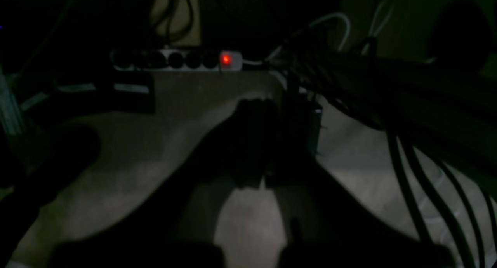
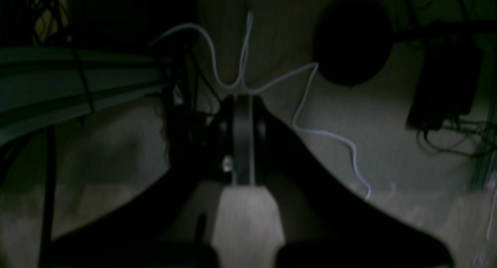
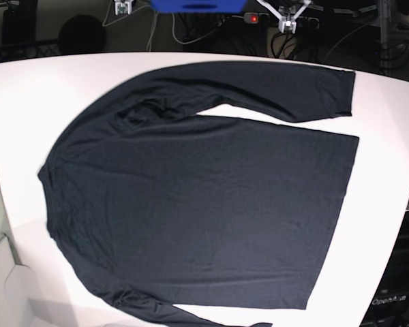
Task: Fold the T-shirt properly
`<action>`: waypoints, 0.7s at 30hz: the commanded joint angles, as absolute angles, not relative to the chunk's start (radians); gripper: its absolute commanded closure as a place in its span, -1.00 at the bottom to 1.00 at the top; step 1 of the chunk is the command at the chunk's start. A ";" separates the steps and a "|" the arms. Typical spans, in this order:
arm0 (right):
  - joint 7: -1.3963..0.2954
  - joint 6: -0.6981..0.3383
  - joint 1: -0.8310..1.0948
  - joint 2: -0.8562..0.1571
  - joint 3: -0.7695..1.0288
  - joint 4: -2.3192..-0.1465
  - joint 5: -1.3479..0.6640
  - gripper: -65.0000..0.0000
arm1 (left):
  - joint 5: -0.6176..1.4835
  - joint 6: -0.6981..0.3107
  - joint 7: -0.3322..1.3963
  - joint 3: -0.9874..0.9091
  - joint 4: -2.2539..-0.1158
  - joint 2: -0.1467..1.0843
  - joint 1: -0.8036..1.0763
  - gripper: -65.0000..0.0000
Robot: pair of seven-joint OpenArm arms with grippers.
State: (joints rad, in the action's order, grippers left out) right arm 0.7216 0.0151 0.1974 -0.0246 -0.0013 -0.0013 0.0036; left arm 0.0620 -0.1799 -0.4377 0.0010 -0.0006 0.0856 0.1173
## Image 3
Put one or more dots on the blue plastic box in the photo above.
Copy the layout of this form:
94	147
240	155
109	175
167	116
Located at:
198	6

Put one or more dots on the dark navy long-sleeve shirt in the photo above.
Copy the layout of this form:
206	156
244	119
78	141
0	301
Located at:
196	185

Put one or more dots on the black OpenArm case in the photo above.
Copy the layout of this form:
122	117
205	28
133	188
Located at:
390	304

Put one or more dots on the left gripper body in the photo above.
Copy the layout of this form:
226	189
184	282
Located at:
286	15

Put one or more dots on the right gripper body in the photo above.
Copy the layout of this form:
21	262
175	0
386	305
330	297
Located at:
123	7

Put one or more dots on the black round stool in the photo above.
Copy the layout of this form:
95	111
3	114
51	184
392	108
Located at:
80	35

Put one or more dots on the black power strip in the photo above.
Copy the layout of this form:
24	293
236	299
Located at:
265	19

